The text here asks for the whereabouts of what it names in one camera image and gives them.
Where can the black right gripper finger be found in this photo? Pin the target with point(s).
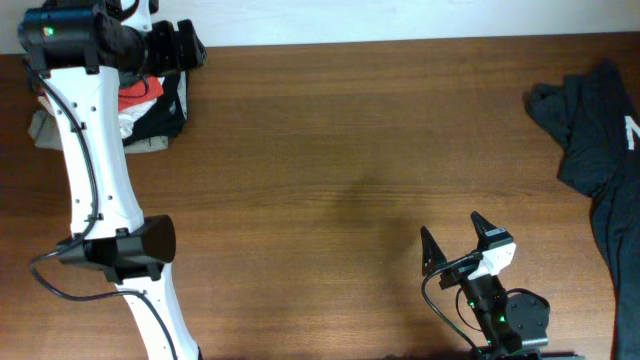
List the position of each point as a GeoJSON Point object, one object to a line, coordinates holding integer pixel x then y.
{"type": "Point", "coordinates": [432, 256]}
{"type": "Point", "coordinates": [485, 231]}

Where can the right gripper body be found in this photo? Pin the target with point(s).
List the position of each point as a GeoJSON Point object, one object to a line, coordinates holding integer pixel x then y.
{"type": "Point", "coordinates": [458, 274]}

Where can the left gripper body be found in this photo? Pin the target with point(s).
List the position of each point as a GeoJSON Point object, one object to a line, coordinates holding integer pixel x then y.
{"type": "Point", "coordinates": [163, 51]}

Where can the orange soccer t-shirt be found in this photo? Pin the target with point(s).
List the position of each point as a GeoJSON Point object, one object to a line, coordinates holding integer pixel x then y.
{"type": "Point", "coordinates": [141, 92]}

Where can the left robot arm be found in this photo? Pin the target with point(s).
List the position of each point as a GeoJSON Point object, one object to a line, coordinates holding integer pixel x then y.
{"type": "Point", "coordinates": [81, 53]}

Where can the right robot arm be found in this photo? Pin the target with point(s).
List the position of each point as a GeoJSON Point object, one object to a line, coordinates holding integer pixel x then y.
{"type": "Point", "coordinates": [513, 322]}

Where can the black folded garment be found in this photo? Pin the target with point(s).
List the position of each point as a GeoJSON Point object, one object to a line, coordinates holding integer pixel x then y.
{"type": "Point", "coordinates": [167, 117]}

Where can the black t-shirt at right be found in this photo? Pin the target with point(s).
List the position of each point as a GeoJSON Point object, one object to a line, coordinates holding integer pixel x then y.
{"type": "Point", "coordinates": [591, 116]}

